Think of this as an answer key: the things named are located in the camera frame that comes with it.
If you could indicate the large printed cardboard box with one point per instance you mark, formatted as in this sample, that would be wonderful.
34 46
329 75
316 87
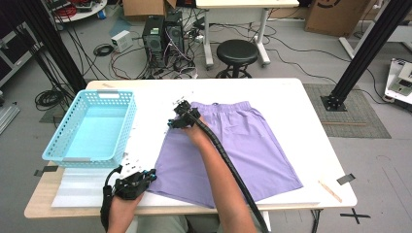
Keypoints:
336 19

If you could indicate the white desk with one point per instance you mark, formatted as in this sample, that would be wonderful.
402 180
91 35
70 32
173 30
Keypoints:
246 3

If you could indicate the wooden stick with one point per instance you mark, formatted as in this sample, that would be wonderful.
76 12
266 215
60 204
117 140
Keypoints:
330 192

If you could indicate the black computer tower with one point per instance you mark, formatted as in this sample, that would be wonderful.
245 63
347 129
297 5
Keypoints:
153 39
174 35

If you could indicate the grey shelf unit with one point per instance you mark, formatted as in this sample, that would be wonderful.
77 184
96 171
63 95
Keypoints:
13 61

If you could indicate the small white box device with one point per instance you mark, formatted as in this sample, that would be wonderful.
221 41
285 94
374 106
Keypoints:
121 41

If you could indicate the grey floor mat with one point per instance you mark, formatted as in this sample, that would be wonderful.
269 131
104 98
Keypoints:
356 110

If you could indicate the white desk frame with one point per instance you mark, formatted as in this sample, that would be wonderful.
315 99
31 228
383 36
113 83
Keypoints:
346 45

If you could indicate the person's grey trousers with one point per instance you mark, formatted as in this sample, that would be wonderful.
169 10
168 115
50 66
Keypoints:
162 225

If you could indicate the metal profile bars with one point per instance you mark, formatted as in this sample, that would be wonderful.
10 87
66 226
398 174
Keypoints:
6 118

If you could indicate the person's right hand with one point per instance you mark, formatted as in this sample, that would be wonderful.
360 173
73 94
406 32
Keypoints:
194 134

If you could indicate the black round stool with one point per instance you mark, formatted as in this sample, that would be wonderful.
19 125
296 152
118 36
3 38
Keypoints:
238 53

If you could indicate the purple shorts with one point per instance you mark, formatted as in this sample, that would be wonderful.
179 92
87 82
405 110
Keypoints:
259 155

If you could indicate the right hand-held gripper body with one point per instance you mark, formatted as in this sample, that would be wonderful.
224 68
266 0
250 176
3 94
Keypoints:
189 119

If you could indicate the black metal frame post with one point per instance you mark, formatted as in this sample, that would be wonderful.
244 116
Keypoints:
366 48
55 42

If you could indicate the white flat device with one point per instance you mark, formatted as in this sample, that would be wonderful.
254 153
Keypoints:
400 84

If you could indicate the round white table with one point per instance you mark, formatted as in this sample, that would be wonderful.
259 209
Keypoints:
81 14

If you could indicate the person's left hand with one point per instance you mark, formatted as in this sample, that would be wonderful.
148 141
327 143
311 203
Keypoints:
121 213

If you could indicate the black tape cross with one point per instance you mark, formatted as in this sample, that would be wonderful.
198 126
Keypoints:
354 215

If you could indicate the light blue plastic basket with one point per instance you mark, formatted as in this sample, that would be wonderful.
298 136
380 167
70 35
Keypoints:
97 132

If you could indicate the black tape piece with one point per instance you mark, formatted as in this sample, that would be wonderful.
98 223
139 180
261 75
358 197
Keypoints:
48 169
346 179

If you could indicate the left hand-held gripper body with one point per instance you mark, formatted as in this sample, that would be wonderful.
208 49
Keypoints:
128 191

